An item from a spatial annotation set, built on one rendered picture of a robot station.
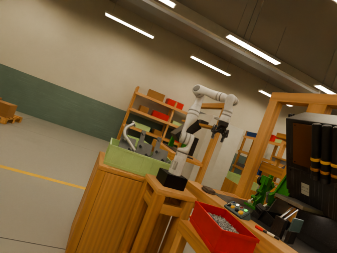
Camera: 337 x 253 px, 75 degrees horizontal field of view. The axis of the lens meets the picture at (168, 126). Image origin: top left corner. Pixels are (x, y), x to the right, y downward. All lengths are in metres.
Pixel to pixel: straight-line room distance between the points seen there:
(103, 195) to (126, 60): 6.85
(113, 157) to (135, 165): 0.20
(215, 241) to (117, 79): 7.50
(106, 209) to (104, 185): 0.19
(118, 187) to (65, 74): 6.79
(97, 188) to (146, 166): 0.43
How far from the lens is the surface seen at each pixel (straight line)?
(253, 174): 2.28
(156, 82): 8.42
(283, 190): 1.61
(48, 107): 8.42
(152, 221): 1.63
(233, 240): 1.16
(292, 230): 1.48
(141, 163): 1.91
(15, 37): 8.89
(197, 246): 1.22
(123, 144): 2.13
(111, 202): 1.94
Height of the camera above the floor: 1.26
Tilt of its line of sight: level
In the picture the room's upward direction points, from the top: 21 degrees clockwise
